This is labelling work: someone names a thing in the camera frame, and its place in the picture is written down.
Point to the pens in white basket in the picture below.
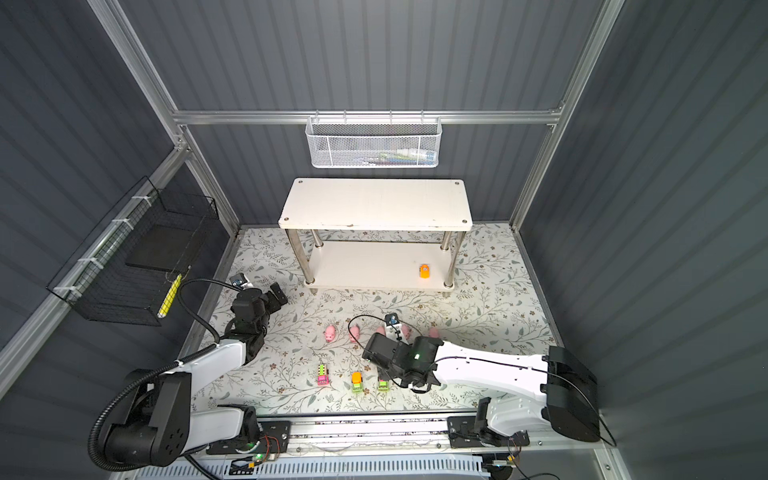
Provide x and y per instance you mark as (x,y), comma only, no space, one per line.
(411,157)

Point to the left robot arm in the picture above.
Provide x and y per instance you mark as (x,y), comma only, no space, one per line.
(150,422)

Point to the white wire mesh basket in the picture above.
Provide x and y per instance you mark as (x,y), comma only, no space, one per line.
(337,145)

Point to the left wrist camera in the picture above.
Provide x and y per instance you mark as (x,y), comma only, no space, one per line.
(240,281)

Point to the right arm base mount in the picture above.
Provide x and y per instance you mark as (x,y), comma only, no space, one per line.
(466,431)

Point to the yellow tag on basket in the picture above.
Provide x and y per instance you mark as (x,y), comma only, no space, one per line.
(169,298)

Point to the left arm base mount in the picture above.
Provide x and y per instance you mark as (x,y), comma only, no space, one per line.
(267,438)

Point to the black wire basket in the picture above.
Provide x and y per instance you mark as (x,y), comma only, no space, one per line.
(124,274)

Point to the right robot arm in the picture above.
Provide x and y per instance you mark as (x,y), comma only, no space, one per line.
(554,389)

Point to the green orange mixer toy truck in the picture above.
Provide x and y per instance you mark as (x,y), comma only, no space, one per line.
(357,382)

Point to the white two-tier shelf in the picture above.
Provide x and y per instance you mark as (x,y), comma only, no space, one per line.
(314,205)

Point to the white cable duct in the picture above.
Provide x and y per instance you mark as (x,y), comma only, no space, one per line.
(429,466)

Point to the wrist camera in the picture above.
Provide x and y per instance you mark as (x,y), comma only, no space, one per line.
(240,281)
(391,319)

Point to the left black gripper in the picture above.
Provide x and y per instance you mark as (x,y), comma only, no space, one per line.
(270,302)

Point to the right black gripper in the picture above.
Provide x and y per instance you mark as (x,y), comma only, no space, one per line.
(382,374)

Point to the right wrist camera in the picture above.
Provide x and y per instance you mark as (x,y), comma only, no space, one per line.
(391,319)

